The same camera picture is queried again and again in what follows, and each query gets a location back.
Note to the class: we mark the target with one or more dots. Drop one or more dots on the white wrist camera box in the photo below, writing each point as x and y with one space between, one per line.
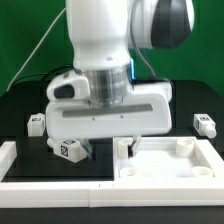
69 86

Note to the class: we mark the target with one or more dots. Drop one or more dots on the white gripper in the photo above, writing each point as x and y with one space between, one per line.
144 111

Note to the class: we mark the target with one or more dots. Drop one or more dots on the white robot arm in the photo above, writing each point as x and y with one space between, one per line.
100 97

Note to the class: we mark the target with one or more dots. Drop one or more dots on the white U-shaped fence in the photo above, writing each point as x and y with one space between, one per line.
194 191

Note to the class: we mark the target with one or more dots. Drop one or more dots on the white square tabletop part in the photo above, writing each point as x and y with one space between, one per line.
156 158

